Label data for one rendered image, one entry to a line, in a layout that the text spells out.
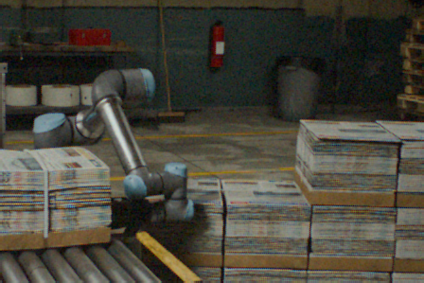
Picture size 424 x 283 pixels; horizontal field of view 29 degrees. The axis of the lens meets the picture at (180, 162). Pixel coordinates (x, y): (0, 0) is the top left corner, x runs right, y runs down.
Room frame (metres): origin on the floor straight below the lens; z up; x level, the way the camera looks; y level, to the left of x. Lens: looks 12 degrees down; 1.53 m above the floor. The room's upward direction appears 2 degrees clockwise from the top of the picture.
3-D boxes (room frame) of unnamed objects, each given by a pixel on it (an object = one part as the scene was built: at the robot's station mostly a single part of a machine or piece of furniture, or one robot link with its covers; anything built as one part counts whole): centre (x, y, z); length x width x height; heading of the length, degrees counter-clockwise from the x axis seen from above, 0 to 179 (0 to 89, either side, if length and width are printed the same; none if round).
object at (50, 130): (3.01, 0.49, 0.98); 0.13 x 0.12 x 0.14; 126
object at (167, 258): (2.12, 0.03, 0.81); 0.43 x 0.03 x 0.02; 22
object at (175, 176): (2.56, 0.03, 0.92); 0.11 x 0.08 x 0.11; 126
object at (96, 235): (2.35, 0.32, 0.83); 0.29 x 0.16 x 0.04; 22
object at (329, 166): (2.84, -0.58, 0.95); 0.38 x 0.29 x 0.23; 0
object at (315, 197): (2.84, -0.58, 0.86); 0.38 x 0.29 x 0.04; 0
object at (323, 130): (2.82, -0.58, 1.06); 0.37 x 0.29 x 0.01; 0
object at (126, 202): (2.51, 0.16, 0.83); 0.12 x 0.08 x 0.09; 113
